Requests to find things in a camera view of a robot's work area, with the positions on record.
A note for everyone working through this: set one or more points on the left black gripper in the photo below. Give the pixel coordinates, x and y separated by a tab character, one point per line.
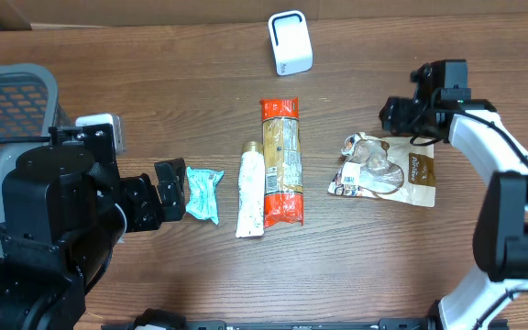
142	202

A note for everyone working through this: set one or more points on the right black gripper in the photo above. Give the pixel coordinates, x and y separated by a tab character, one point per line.
395	115

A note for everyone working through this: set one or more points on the mint green wipes pack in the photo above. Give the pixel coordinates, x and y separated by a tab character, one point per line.
202	203

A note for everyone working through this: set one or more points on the beige snack bag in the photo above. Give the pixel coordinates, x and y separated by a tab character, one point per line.
388	168

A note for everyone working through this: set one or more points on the white bottle gold cap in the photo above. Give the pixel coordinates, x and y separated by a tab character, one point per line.
251	190

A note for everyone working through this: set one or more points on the orange spaghetti pasta package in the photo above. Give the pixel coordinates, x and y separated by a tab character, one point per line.
283	199

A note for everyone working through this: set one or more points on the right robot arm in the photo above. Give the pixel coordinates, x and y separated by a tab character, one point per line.
443	109

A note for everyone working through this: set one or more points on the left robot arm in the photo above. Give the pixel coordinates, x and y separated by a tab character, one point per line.
66	206

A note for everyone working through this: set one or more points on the white barcode scanner stand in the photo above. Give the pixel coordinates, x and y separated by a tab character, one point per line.
290	42

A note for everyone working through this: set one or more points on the grey plastic mesh basket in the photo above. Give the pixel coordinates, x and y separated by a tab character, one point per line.
29	106

